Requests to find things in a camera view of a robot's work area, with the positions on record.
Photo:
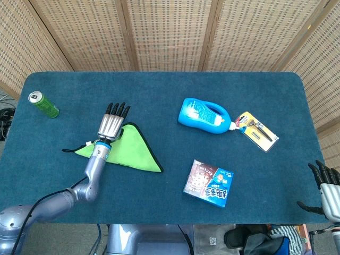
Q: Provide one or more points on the striped cloth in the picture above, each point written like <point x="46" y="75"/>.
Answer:
<point x="288" y="232"/>

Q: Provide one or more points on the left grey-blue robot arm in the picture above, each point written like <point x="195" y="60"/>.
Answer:
<point x="93" y="175"/>

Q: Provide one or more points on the black shoe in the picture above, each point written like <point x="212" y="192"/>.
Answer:
<point x="236" y="236"/>

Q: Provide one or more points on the blue detergent bottle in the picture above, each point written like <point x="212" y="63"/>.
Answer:
<point x="196" y="117"/>

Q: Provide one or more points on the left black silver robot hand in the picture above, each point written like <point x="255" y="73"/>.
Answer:
<point x="110" y="126"/>

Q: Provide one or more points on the yellow razor blister pack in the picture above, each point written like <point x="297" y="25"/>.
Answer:
<point x="261" y="135"/>

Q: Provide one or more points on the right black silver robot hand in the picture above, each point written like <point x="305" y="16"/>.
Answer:
<point x="330" y="197"/>

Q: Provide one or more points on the grey-blue robot torso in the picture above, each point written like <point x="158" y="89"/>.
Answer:
<point x="143" y="240"/>

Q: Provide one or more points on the grey and green cloth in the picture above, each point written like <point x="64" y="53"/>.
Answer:
<point x="132" y="152"/>

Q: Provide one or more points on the green drink can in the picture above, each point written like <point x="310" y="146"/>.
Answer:
<point x="46" y="106"/>

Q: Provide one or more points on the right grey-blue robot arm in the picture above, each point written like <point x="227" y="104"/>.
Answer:
<point x="335" y="233"/>

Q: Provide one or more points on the woven bamboo folding screen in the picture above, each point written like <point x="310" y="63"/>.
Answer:
<point x="170" y="34"/>

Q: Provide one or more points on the black and blue bag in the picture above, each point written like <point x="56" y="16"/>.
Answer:
<point x="268" y="247"/>

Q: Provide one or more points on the blue carpet table cover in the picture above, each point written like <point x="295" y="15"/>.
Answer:
<point x="159" y="87"/>

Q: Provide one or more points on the grey box with QR label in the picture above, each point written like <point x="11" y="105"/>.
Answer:
<point x="210" y="240"/>

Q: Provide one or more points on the blue cookie box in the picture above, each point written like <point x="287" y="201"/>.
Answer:
<point x="208" y="186"/>

